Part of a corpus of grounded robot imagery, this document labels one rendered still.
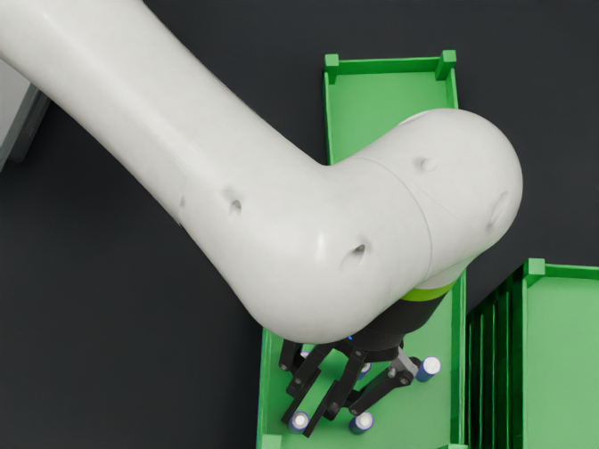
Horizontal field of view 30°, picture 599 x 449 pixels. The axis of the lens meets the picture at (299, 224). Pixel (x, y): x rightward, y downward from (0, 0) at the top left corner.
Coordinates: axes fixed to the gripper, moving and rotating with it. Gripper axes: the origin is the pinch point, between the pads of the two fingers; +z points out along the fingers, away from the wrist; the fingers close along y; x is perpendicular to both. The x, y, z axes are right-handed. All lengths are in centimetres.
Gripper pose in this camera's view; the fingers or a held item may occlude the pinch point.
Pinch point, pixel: (311, 402)
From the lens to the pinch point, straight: 108.6
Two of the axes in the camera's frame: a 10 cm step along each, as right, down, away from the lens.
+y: -8.4, -5.3, 1.0
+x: -4.7, 6.2, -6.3
